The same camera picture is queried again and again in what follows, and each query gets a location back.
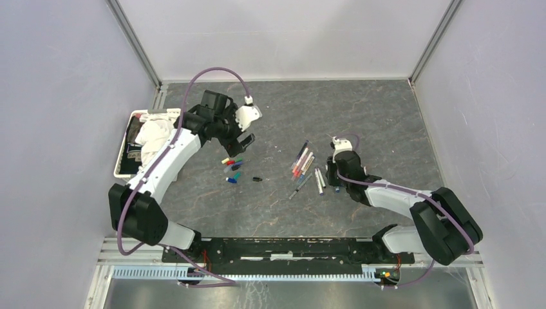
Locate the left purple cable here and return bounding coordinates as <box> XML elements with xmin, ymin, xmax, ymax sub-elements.
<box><xmin>116</xmin><ymin>66</ymin><xmax>253</xmax><ymax>288</ymax></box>

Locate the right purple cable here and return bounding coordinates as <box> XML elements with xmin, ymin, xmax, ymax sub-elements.
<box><xmin>332</xmin><ymin>133</ymin><xmax>475</xmax><ymax>290</ymax></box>

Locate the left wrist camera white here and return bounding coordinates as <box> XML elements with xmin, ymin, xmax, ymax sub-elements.
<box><xmin>235</xmin><ymin>96</ymin><xmax>262</xmax><ymax>132</ymax></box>

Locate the white plastic basket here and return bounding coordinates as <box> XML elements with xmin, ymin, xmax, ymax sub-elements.
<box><xmin>113</xmin><ymin>108</ymin><xmax>181</xmax><ymax>182</ymax></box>

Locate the purple cable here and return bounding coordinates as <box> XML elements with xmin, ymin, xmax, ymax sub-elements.
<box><xmin>116</xmin><ymin>66</ymin><xmax>253</xmax><ymax>288</ymax></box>
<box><xmin>332</xmin><ymin>133</ymin><xmax>475</xmax><ymax>290</ymax></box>

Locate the white slotted cable duct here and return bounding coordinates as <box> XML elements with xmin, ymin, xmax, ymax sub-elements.
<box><xmin>111</xmin><ymin>266</ymin><xmax>385</xmax><ymax>283</ymax></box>

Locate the black gel pen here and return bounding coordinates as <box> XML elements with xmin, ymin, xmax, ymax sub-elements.
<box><xmin>288</xmin><ymin>174</ymin><xmax>312</xmax><ymax>200</ymax></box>

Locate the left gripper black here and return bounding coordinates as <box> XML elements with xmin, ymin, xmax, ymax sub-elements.
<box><xmin>214</xmin><ymin>103</ymin><xmax>256</xmax><ymax>157</ymax></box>

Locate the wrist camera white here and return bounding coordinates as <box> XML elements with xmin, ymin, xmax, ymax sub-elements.
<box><xmin>330</xmin><ymin>136</ymin><xmax>353</xmax><ymax>153</ymax></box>
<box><xmin>235</xmin><ymin>96</ymin><xmax>262</xmax><ymax>132</ymax></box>

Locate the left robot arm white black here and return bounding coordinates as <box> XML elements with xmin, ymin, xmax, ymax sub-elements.
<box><xmin>108</xmin><ymin>90</ymin><xmax>262</xmax><ymax>263</ymax></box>

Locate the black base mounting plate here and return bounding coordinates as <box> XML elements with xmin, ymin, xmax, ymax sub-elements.
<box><xmin>184</xmin><ymin>238</ymin><xmax>415</xmax><ymax>276</ymax></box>

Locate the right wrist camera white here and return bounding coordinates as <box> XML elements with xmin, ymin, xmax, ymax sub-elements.
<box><xmin>330</xmin><ymin>136</ymin><xmax>353</xmax><ymax>153</ymax></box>

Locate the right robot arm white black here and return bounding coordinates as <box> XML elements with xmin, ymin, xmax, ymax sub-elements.
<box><xmin>326</xmin><ymin>151</ymin><xmax>484</xmax><ymax>266</ymax></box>

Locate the red cap pink marker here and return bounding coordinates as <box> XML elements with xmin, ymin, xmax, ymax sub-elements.
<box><xmin>291</xmin><ymin>140</ymin><xmax>309</xmax><ymax>180</ymax></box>

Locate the white crumpled cloth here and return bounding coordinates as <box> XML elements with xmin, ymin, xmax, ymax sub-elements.
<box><xmin>135</xmin><ymin>119</ymin><xmax>174</xmax><ymax>168</ymax></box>

